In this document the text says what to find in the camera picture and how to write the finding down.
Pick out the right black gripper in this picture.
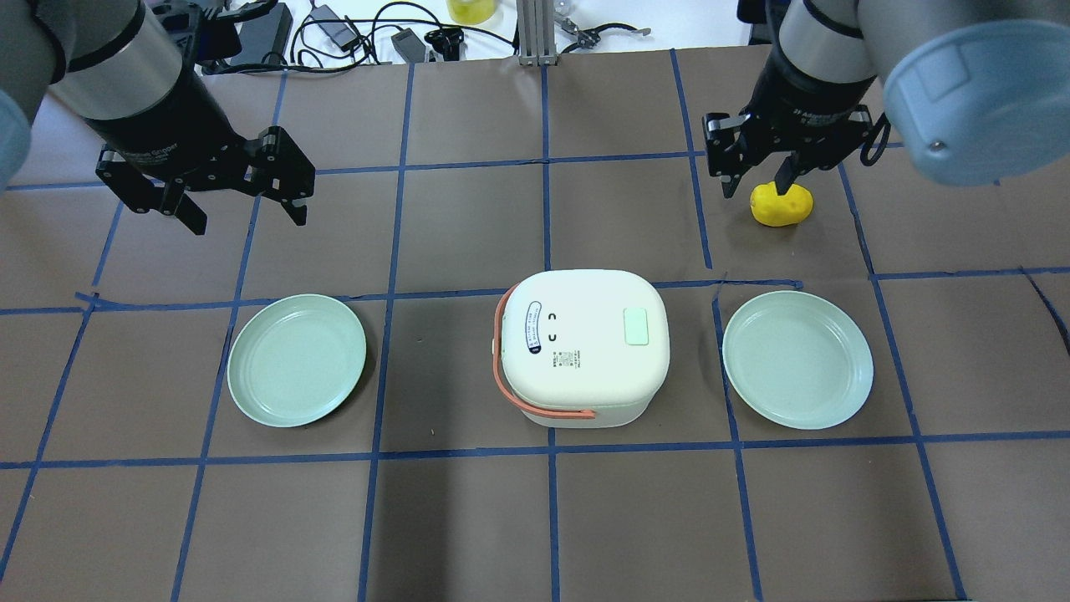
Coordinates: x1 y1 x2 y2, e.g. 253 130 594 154
702 55 874 198

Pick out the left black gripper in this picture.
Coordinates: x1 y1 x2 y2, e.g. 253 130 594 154
94 71 316 236

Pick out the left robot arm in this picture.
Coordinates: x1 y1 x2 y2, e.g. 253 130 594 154
3 1 316 235

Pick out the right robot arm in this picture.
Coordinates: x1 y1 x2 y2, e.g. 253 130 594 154
703 1 1069 197

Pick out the white rice cooker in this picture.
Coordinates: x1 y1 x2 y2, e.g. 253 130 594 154
492 269 671 428

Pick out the yellow lemon toy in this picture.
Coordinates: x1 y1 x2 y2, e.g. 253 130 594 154
749 181 814 227

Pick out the black power adapter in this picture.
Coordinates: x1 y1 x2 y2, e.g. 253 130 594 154
227 3 292 66

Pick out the left green plate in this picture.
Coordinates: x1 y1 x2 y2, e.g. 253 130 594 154
227 293 368 428

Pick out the green plate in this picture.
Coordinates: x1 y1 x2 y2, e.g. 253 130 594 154
227 293 368 428
722 290 874 431

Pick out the right green plate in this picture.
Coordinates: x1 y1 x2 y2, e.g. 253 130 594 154
722 290 874 431

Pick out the brown paper mat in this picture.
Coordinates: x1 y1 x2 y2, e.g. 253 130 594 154
3 47 1067 601

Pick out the yellow tape roll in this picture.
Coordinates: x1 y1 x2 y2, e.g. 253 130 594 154
445 0 498 26

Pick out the aluminium frame post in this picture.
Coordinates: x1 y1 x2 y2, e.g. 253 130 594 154
516 0 557 66

